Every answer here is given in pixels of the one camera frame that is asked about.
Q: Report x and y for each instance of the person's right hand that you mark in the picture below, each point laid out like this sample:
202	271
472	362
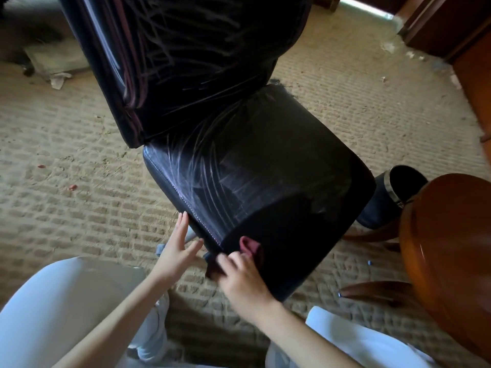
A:
243	285

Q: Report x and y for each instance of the person's left hand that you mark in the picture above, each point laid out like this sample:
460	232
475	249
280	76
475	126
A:
174	256

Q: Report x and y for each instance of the person's right thumb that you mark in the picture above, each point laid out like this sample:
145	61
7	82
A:
226	265

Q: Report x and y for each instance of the person's left thumb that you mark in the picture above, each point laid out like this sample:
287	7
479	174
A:
195	247

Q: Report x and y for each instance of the dark red cloth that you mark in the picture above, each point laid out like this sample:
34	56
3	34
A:
251	246

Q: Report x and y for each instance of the person's left forearm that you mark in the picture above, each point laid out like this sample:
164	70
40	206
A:
115	325

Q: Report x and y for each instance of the person's right forearm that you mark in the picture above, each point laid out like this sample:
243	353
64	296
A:
303	341

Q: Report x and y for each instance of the black leather chair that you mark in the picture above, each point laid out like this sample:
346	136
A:
249	160

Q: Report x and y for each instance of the person's left leg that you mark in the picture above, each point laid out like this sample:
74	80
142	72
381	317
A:
50	310

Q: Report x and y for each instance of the person's leg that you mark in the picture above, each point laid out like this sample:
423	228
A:
368	344
50	310

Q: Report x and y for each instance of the black bin with metal rim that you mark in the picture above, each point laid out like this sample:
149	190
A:
378	206

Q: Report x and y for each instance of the person's right leg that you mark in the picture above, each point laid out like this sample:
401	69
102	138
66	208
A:
368	344

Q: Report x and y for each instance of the round wooden table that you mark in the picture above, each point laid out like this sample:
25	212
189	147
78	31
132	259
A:
448	249

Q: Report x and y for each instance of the dark wooden cabinet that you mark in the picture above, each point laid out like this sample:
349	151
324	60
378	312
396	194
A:
456	22

